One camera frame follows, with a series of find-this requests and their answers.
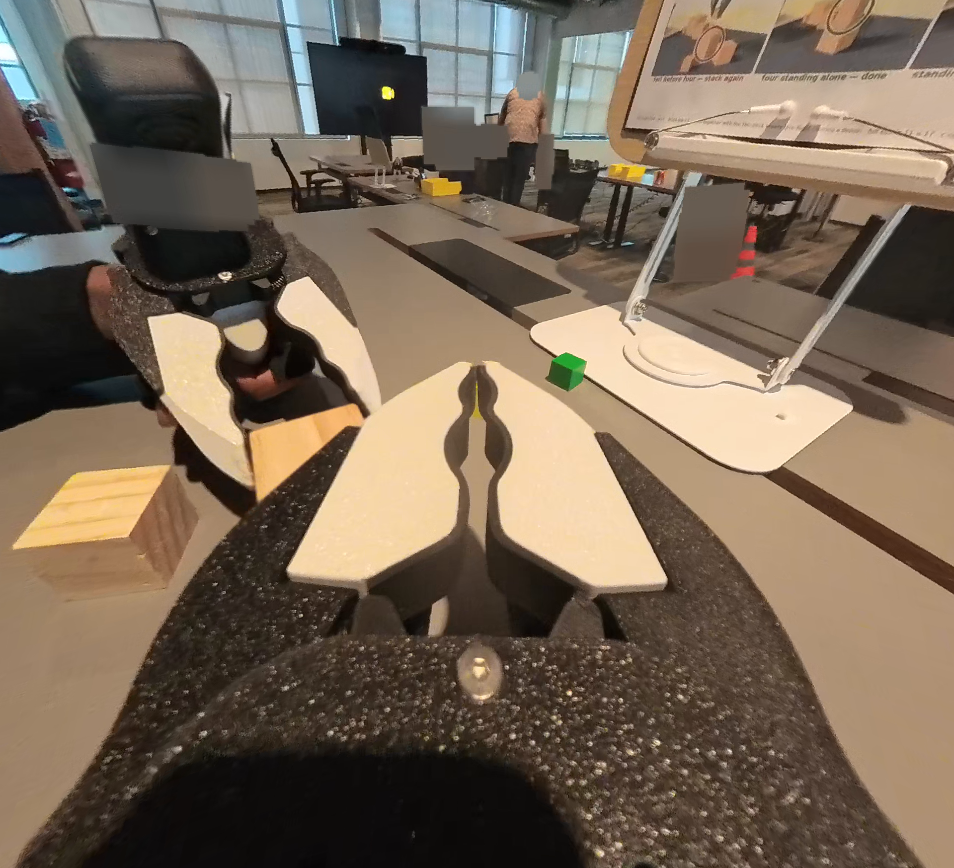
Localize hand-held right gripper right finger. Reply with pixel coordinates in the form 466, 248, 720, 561
480, 360, 669, 599

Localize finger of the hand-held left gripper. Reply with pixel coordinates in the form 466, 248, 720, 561
148, 315, 256, 489
274, 278, 383, 416

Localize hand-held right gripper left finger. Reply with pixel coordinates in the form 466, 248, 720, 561
285, 360, 479, 597

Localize medium natural wooden cube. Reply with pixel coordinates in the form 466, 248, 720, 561
248, 403, 366, 504

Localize large natural wooden cube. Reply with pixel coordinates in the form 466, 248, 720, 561
11, 464, 201, 602

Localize person's left forearm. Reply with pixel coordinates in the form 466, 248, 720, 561
0, 260, 161, 433

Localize person's left hand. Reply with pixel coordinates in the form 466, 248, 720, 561
85, 263, 183, 429

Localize black office chair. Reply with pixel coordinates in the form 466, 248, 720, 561
270, 138, 351, 213

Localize white and wood document stand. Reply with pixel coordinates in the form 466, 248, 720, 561
531, 0, 954, 474

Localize dark desk mat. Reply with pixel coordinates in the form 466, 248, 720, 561
408, 238, 572, 312

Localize long grey office desk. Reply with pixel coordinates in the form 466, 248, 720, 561
309, 153, 581, 243

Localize large black display screen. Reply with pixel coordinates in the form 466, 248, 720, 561
307, 41, 429, 139

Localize orange traffic cone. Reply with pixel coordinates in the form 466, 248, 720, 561
730, 225, 760, 282

